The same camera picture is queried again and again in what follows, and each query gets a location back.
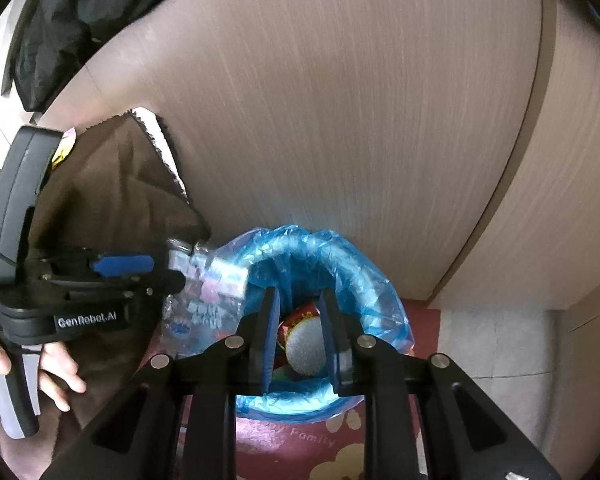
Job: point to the yellow plate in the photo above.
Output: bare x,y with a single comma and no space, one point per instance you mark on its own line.
60,160

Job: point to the black cloth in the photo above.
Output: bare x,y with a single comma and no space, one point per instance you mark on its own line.
55,20

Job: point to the red patterned floor mat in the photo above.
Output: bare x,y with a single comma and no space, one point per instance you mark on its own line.
300,450

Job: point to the person's left hand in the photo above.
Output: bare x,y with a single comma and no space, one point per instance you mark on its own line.
60,370

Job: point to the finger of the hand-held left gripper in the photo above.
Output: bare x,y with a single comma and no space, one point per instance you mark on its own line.
160,282
122,266

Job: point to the wooden cabinet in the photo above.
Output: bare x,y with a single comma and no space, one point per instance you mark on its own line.
355,110

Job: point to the white bin with blue liner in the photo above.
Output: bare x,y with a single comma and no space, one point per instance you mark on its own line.
375,290

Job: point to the brown tablecloth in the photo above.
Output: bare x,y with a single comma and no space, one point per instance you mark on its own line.
120,185

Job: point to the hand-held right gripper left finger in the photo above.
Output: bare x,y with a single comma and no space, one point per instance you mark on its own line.
270,340

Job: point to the clear packet with white label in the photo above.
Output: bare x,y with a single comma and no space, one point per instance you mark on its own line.
205,305

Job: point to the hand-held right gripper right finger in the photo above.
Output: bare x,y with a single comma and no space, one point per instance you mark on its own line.
330,340

